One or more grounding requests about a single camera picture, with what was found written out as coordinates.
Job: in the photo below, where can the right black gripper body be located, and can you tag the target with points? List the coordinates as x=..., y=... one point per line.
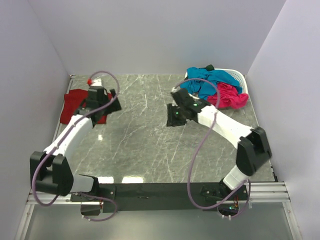
x=176, y=116

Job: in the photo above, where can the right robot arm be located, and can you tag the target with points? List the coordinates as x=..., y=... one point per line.
x=251, y=144

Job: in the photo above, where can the dark green garment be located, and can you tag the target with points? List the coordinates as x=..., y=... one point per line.
x=210, y=67

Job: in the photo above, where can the white laundry basket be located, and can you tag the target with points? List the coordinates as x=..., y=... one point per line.
x=238, y=76

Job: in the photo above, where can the red t-shirt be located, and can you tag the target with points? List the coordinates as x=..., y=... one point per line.
x=72, y=100

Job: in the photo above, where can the blue t-shirt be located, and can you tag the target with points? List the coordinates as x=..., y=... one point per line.
x=210, y=81

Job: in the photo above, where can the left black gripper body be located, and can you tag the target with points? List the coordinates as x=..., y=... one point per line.
x=112, y=107

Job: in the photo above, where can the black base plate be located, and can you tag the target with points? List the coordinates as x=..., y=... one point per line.
x=161, y=196

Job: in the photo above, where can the pink t-shirt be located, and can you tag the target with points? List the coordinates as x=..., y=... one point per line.
x=230, y=98

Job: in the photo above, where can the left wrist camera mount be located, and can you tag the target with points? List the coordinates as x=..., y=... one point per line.
x=97, y=82

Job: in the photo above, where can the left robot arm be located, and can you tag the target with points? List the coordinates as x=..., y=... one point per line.
x=49, y=170

